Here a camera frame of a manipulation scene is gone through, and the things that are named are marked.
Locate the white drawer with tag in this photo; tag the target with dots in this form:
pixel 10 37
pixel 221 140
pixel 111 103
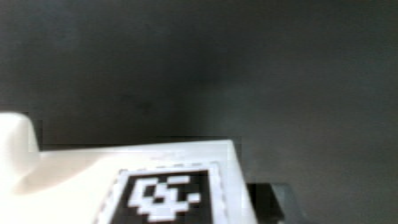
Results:
pixel 152 184

